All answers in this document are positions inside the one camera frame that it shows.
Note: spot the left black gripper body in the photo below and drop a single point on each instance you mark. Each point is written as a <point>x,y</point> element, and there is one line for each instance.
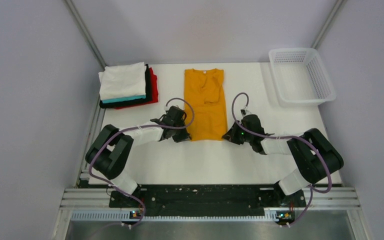
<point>180,135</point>

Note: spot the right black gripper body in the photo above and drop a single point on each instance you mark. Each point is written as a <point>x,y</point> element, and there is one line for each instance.
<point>238,136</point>

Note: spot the yellow t-shirt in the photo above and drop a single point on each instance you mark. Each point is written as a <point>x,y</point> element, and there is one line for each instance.
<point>204,91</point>

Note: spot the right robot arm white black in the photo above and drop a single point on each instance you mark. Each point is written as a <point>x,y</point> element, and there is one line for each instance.
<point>314,156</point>

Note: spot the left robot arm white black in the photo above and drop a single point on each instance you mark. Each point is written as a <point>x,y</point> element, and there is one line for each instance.
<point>109,153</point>

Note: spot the red folded t-shirt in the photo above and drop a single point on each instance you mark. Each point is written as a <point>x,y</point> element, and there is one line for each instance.
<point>154,89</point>

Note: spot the black folded t-shirt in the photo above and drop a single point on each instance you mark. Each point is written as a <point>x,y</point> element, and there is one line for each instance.
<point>125,85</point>

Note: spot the teal folded t-shirt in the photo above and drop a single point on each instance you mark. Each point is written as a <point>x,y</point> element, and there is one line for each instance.
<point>124,99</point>

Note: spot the white plastic basket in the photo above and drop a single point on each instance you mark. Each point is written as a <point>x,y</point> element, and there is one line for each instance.
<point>300,77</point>

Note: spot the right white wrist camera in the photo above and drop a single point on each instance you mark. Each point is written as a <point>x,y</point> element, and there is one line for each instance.
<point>244,111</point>

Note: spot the left aluminium frame rail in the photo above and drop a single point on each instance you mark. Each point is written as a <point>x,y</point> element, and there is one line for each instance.
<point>93,132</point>

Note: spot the white slotted cable duct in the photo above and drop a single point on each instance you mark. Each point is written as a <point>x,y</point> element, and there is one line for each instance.
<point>128,216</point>

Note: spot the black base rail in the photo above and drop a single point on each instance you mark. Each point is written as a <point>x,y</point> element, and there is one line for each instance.
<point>209,200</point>

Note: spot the left corner aluminium post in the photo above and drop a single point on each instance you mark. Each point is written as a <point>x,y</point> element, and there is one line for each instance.
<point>82,27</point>

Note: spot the corner aluminium post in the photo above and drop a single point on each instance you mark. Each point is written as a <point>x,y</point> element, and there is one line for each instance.
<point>82,27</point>
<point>329,22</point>

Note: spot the right corner aluminium post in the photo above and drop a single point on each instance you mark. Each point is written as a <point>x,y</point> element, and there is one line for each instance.
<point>329,22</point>

